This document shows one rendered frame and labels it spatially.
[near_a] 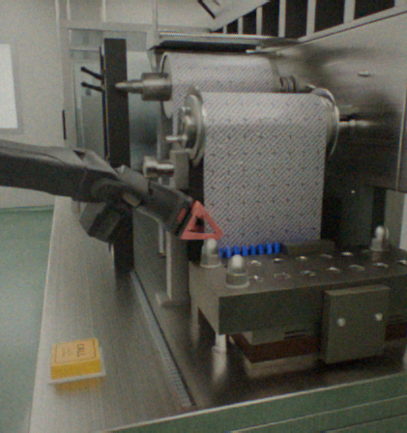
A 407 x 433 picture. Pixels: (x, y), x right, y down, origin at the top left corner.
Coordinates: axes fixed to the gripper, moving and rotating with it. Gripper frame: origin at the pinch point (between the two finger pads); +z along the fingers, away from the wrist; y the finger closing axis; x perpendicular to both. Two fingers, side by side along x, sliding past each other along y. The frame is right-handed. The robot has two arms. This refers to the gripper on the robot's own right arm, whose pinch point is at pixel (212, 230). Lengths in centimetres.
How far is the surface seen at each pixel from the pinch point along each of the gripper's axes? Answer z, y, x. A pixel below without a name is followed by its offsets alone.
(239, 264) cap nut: -1.2, 17.6, -1.3
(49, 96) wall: -56, -556, 18
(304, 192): 12.5, 0.3, 14.3
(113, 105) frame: -22.7, -33.1, 12.7
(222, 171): -3.8, 0.2, 10.1
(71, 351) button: -14.8, 9.6, -25.5
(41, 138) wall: -42, -556, -36
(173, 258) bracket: -1.0, -7.9, -9.0
